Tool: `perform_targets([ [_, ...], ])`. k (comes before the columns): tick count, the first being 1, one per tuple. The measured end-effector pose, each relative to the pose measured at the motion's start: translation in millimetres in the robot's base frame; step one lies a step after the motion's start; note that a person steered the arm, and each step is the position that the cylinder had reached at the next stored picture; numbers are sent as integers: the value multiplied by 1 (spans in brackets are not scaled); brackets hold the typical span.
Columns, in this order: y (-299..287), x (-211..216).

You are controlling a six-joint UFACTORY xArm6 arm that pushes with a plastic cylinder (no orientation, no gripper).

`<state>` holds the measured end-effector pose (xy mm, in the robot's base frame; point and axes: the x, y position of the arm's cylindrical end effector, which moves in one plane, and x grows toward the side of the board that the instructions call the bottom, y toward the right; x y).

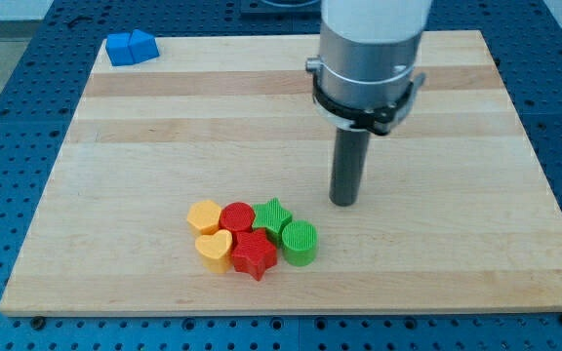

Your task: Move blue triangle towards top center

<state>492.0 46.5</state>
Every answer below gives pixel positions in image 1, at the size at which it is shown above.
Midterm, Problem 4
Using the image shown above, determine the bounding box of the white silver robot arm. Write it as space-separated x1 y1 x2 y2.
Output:
305 0 432 136

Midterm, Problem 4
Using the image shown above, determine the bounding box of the blue triangle block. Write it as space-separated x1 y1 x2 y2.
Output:
128 29 160 63

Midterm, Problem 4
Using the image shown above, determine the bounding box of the green star block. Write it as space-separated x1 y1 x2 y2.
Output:
252 198 293 247

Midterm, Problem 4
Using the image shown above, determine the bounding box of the red cylinder block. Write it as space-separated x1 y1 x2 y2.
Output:
220 202 256 239

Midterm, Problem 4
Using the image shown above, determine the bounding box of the green cylinder block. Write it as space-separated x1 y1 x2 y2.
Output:
282 220 318 267

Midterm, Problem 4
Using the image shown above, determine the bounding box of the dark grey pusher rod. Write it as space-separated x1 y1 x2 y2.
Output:
329 129 370 207

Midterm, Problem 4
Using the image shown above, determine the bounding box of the red star block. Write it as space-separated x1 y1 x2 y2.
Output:
231 228 277 281

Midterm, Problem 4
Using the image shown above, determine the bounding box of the yellow hexagon block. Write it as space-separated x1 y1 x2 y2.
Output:
186 200 222 237

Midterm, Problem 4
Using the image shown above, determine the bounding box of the yellow heart block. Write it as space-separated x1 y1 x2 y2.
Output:
195 229 233 274

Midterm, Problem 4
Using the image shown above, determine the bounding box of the wooden board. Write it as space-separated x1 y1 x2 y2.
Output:
0 30 562 317

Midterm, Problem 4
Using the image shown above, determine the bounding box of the blue cube block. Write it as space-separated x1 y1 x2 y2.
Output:
105 32 134 66

